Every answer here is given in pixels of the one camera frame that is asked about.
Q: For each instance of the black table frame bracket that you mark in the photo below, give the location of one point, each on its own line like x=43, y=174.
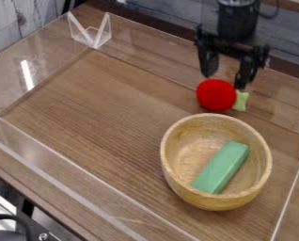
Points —
x=38, y=232

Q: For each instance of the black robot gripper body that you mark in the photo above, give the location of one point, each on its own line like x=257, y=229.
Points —
x=234, y=49

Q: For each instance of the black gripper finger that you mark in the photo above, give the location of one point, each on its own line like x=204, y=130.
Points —
x=209, y=58
x=248, y=71

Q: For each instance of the clear acrylic tray wall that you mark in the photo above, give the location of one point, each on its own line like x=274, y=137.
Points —
x=83, y=116

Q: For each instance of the light wooden bowl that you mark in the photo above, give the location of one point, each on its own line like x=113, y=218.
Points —
x=190, y=143

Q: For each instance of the red plush strawberry toy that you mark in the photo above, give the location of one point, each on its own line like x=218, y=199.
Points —
x=218, y=96

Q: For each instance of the clear acrylic corner bracket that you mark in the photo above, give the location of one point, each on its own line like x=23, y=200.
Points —
x=91, y=36

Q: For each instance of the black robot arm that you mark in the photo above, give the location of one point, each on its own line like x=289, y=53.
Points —
x=237, y=24

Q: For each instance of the green rectangular block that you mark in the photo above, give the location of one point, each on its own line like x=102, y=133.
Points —
x=222, y=167

